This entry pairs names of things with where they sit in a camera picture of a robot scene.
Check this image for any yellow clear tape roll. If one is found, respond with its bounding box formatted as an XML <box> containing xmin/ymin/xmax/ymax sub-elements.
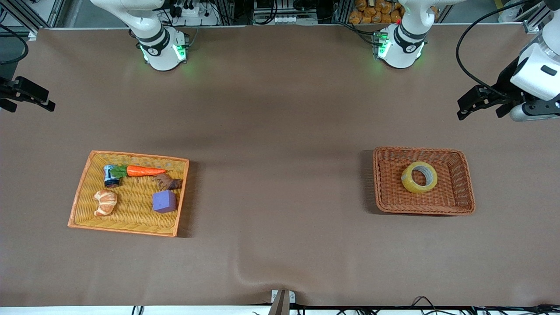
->
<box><xmin>401</xmin><ymin>161</ymin><xmax>438</xmax><ymax>194</ymax></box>

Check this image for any small blue can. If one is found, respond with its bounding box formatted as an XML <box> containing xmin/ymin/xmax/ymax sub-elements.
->
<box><xmin>103</xmin><ymin>164</ymin><xmax>121</xmax><ymax>189</ymax></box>

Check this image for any brown wicker basket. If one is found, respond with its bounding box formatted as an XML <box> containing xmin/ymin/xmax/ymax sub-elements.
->
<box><xmin>373</xmin><ymin>147</ymin><xmax>476</xmax><ymax>216</ymax></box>

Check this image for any toy croissant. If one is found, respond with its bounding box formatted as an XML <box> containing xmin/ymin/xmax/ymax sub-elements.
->
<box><xmin>93</xmin><ymin>189</ymin><xmax>118</xmax><ymax>217</ymax></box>

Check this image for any orange toy carrot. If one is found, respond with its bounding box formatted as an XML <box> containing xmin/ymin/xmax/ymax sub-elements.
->
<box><xmin>111</xmin><ymin>164</ymin><xmax>168</xmax><ymax>178</ymax></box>

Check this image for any bag of orange snacks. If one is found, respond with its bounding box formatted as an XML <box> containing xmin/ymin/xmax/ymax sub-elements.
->
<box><xmin>348</xmin><ymin>0</ymin><xmax>405</xmax><ymax>25</ymax></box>

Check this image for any yellow woven tray orange rim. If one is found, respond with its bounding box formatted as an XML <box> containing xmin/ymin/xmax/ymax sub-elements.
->
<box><xmin>67</xmin><ymin>150</ymin><xmax>190</xmax><ymax>238</ymax></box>

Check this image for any brown toy figure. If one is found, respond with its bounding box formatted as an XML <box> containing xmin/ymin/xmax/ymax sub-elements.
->
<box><xmin>151</xmin><ymin>174</ymin><xmax>183</xmax><ymax>191</ymax></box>

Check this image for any purple cube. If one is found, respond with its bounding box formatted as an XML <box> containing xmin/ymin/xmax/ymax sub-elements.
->
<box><xmin>152</xmin><ymin>190</ymin><xmax>178</xmax><ymax>214</ymax></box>

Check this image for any white power strip with plugs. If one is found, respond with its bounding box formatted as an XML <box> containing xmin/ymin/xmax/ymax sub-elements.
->
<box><xmin>171</xmin><ymin>0</ymin><xmax>219</xmax><ymax>26</ymax></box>

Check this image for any long white power strip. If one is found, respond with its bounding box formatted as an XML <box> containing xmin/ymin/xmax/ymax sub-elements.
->
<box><xmin>254</xmin><ymin>15</ymin><xmax>318</xmax><ymax>25</ymax></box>

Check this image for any black cable to right gripper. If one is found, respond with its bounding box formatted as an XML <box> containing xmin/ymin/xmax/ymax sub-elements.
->
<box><xmin>0</xmin><ymin>24</ymin><xmax>29</xmax><ymax>66</ymax></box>

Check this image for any black cable to gripper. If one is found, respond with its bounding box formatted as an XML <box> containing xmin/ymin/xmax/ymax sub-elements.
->
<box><xmin>0</xmin><ymin>24</ymin><xmax>29</xmax><ymax>66</ymax></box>
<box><xmin>455</xmin><ymin>0</ymin><xmax>535</xmax><ymax>96</ymax></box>

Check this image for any black cable to left gripper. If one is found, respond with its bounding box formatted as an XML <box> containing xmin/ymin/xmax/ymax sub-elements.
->
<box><xmin>455</xmin><ymin>0</ymin><xmax>535</xmax><ymax>96</ymax></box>

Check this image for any aluminium frame profile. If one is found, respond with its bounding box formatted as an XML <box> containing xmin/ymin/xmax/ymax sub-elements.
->
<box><xmin>0</xmin><ymin>0</ymin><xmax>66</xmax><ymax>35</ymax></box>
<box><xmin>523</xmin><ymin>0</ymin><xmax>553</xmax><ymax>34</ymax></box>

